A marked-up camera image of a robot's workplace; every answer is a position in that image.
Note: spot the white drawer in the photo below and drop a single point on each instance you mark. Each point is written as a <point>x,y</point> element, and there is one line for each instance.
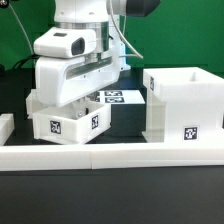
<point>32,103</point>
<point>59,125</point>

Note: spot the white fence wall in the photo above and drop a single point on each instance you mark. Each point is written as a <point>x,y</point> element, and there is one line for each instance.
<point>6,127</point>
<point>109,156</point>

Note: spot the white drawer cabinet box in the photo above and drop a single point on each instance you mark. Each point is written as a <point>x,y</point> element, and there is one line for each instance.
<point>183,105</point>

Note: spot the white front drawer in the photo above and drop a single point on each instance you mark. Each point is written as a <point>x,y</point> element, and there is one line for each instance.
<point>59,125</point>

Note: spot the white front fence wall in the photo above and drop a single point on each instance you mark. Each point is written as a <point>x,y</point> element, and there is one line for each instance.
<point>109,156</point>

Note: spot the fiducial marker sheet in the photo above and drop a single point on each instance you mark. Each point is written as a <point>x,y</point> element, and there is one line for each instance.
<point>120,97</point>

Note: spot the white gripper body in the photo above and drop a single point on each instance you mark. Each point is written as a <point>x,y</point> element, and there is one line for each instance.
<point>74,63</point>

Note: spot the white left fence wall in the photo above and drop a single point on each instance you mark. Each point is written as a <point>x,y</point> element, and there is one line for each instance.
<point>6,127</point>

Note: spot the white rear drawer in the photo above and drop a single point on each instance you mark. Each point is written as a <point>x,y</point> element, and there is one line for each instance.
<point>32,103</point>

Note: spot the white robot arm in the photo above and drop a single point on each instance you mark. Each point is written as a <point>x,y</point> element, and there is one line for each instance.
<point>86,14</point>

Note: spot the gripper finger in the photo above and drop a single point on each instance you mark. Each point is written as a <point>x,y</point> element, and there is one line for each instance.
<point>79,109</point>

